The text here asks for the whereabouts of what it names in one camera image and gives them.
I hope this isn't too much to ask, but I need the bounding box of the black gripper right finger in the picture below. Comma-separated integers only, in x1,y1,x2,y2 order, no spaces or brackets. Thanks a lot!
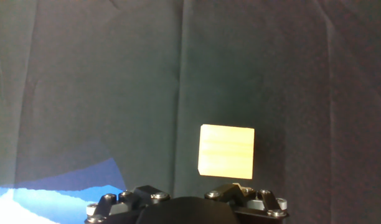
204,183,288,224

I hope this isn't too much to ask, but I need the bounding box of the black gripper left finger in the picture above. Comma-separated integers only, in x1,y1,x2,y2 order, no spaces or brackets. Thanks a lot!
84,185,172,224

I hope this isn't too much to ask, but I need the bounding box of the small wooden block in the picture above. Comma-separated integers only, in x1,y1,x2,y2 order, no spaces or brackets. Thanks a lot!
197,124,255,180

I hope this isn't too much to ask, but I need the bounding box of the black cloth with blue print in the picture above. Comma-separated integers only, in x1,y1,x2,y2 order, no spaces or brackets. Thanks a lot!
0,0,381,224

